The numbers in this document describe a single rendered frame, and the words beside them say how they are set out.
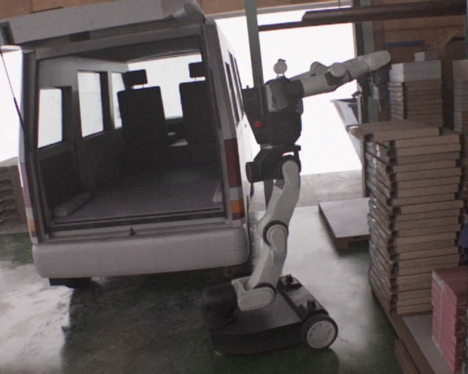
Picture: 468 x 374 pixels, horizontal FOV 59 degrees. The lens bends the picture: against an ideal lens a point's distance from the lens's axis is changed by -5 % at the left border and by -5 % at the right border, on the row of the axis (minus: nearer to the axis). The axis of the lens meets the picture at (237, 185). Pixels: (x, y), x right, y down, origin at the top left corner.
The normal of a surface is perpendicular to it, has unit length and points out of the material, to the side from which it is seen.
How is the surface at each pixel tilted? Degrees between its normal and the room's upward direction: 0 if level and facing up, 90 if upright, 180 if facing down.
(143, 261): 92
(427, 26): 90
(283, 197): 111
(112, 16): 106
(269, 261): 90
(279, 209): 90
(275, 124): 101
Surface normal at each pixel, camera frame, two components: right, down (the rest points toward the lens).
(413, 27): -0.04, 0.23
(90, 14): 0.05, 0.48
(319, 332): 0.23, 0.19
